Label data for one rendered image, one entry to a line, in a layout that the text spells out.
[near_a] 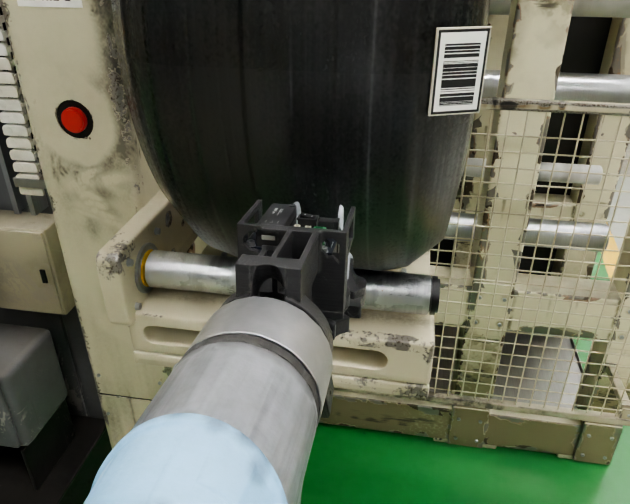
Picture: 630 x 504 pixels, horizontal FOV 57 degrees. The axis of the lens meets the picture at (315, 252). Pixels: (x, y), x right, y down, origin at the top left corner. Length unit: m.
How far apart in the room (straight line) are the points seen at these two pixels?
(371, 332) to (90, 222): 0.39
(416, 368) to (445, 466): 1.03
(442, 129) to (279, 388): 0.27
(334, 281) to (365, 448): 1.34
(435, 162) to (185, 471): 0.33
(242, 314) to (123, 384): 0.67
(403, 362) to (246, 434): 0.45
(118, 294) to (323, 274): 0.36
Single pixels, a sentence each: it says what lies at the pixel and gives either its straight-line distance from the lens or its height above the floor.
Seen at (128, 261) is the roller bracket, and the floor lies 0.93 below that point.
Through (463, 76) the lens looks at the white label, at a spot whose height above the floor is 1.17.
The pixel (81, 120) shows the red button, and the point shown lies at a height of 1.06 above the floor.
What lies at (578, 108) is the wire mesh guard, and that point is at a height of 0.99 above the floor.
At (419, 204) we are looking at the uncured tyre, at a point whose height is 1.06.
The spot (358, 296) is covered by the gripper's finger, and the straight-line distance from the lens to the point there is 0.42.
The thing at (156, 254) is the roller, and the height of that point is 0.92.
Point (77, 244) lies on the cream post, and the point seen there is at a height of 0.89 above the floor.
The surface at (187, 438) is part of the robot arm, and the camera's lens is 0.22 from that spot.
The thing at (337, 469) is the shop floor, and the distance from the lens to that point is 1.64.
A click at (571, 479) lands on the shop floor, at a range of 1.75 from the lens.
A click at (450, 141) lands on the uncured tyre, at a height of 1.11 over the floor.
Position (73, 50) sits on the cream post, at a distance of 0.72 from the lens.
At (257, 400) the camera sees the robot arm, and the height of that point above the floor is 1.10.
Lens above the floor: 1.27
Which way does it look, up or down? 30 degrees down
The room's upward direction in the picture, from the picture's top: straight up
